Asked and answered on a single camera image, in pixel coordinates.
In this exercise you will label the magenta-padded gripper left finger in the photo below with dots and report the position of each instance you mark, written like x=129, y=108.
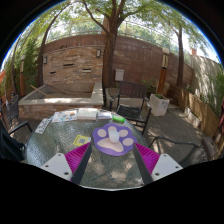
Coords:
x=58, y=165

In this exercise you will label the slim straight tree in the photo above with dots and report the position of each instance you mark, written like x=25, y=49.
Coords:
x=180, y=60

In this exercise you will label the small white packet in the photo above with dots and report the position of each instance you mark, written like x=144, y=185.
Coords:
x=104, y=115

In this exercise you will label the yellow square card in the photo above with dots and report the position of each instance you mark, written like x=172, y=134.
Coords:
x=81, y=140

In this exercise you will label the black wall lamp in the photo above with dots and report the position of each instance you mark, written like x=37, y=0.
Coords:
x=98, y=53
x=45, y=60

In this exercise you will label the grey wall box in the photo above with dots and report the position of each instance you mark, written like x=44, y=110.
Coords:
x=119, y=75

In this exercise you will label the stone water basin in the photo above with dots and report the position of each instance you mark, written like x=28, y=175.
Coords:
x=60, y=101

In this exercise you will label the white book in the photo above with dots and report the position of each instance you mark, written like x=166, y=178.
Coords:
x=87, y=113

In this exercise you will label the wooden stick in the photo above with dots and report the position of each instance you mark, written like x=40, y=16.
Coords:
x=39, y=91

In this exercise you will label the purple paw-print mouse pad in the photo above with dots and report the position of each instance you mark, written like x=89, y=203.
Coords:
x=100, y=141

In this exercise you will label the colourful picture sheet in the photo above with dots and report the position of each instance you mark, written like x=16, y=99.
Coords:
x=64, y=116

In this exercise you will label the black metal armchair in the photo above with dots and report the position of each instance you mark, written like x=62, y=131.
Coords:
x=186, y=144
x=10, y=145

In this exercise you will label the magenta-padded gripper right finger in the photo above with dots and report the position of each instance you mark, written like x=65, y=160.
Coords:
x=165, y=165

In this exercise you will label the small green object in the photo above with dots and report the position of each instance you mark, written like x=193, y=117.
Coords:
x=118, y=119

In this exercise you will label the dark wooden-slat chair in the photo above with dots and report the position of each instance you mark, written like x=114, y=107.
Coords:
x=132, y=90

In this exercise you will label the white planter box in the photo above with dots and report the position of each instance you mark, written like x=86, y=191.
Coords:
x=159, y=106

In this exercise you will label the leaning slim tree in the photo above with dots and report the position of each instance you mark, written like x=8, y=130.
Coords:
x=41, y=56

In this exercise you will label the wooden lamp post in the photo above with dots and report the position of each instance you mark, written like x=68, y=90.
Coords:
x=22, y=76
x=163, y=71

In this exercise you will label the long wooden planter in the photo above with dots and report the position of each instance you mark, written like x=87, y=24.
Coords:
x=195, y=106

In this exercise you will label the white license plate sign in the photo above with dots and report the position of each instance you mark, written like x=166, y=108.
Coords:
x=43, y=125

